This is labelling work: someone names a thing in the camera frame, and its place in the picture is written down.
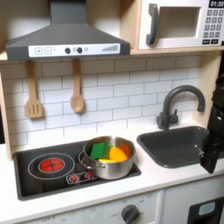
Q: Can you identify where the black toy stove top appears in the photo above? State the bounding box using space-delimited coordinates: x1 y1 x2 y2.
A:
12 139 143 201

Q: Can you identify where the dark grey tap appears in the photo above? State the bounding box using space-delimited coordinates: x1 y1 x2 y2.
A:
156 84 207 131

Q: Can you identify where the black door handle panel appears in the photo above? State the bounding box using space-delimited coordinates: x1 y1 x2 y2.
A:
186 196 224 224

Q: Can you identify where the white oven front panel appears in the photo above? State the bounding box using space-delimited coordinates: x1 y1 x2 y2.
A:
17 189 165 224

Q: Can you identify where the white toy microwave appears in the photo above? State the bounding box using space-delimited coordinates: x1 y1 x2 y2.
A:
137 0 224 51

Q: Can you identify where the wooden slotted spatula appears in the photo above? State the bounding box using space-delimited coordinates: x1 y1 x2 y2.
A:
24 60 45 120

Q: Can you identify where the dark grey sink basin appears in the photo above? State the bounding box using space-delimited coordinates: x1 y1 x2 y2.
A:
136 125 224 170

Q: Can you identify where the green block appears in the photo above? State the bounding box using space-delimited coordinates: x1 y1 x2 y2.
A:
89 142 114 161

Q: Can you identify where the steel pot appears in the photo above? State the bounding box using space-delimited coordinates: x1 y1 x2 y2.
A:
78 135 137 180

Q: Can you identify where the yellow block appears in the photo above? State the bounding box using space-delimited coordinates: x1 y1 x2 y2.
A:
98 158 117 165

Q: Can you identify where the grey range hood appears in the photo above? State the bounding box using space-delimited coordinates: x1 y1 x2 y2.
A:
4 0 131 61

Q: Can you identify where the wooden shelf board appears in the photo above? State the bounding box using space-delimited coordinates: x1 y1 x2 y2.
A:
129 45 224 56

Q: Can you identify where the wooden spoon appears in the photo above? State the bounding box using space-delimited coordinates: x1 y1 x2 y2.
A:
70 58 86 114

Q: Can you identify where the orange toy vegetable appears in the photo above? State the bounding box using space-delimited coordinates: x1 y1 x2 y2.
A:
108 146 130 163

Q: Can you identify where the dark grey oven knob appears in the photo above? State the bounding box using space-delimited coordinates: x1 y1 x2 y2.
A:
120 204 141 224

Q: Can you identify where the white cabinet door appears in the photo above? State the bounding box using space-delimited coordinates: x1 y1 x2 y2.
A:
161 174 224 224

